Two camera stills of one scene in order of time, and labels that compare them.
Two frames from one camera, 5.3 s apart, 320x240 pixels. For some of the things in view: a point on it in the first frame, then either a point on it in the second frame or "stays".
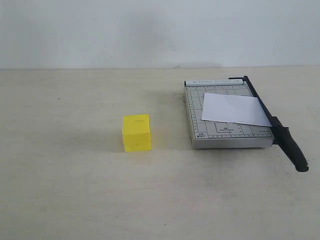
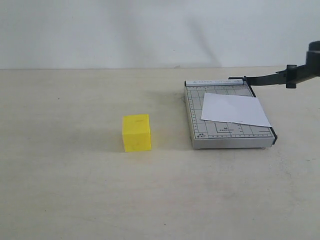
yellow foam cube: x=136 y=133 stays
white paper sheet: x=235 y=108 stays
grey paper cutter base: x=209 y=134 stays
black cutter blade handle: x=282 y=136 to x=293 y=74
